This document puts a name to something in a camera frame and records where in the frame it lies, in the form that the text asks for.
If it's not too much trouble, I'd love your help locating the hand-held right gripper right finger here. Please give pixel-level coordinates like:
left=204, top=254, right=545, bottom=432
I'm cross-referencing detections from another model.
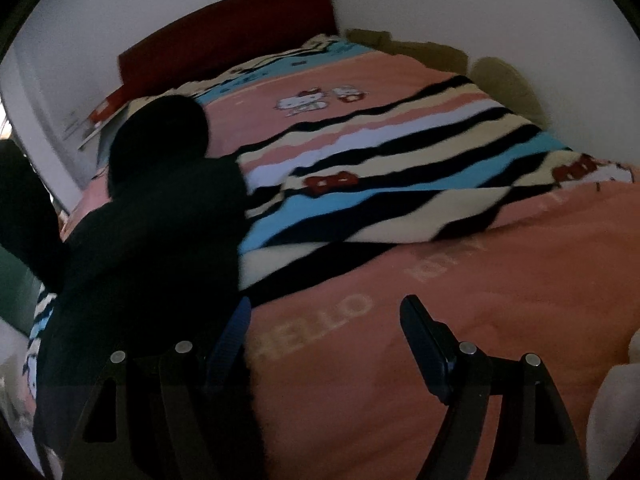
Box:
left=399, top=294, right=589, bottom=480

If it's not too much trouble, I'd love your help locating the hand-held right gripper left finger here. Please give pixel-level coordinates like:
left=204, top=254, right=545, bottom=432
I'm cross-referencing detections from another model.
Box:
left=56, top=296, right=253, bottom=480

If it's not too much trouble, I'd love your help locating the black hooded garment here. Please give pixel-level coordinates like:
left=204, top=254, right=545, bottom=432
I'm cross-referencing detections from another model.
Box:
left=0, top=94, right=268, bottom=466

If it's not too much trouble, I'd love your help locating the cartoon cat printed striped blanket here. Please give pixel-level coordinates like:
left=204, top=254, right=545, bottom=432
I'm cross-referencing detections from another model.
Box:
left=15, top=34, right=640, bottom=480

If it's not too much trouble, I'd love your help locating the white cloth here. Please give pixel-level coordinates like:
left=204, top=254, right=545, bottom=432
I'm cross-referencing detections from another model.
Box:
left=586, top=329, right=640, bottom=480

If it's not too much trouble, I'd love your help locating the green door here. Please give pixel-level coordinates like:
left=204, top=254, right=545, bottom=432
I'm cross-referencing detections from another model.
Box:
left=0, top=246, right=45, bottom=335

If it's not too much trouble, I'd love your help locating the red box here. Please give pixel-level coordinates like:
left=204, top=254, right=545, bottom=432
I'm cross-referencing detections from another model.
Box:
left=87, top=82, right=130, bottom=124

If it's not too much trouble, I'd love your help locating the dark red bed headboard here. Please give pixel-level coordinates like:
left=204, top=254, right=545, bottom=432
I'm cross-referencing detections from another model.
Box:
left=117, top=0, right=338, bottom=98

